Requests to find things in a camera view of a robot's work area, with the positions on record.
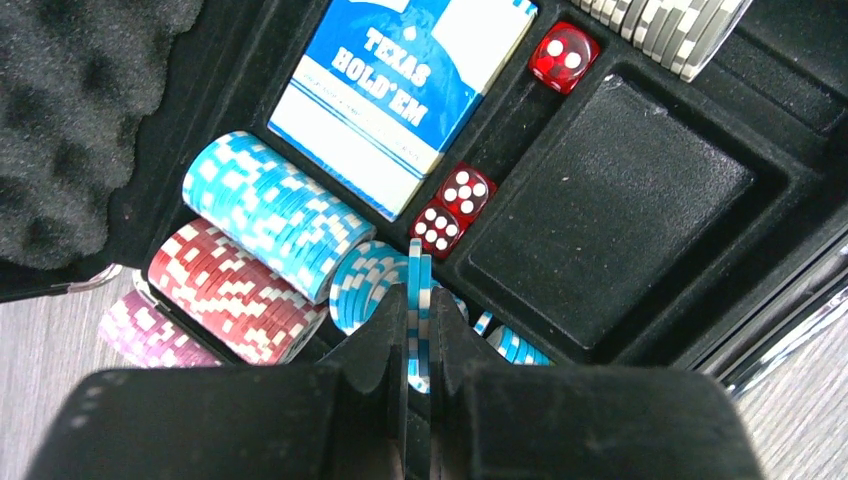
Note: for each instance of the light blue chip row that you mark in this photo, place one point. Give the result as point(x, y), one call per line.
point(295, 227)

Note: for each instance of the red dice in case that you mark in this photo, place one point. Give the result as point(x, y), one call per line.
point(554, 68)

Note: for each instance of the light blue chip stack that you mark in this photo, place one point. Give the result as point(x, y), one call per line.
point(419, 285)

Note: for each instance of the dark red chip stack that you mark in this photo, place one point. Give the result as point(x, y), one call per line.
point(233, 295)

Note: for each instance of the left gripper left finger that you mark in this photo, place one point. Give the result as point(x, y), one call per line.
point(343, 417)

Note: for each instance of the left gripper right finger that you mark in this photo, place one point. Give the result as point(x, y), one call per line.
point(494, 420)

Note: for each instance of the black poker set case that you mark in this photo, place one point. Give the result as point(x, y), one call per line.
point(646, 222)

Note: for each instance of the blue boxed card deck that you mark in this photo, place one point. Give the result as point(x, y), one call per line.
point(384, 87)

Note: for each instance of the purple chip stack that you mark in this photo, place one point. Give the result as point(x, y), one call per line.
point(148, 339)

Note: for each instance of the green grey chip row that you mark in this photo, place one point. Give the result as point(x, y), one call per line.
point(682, 36)

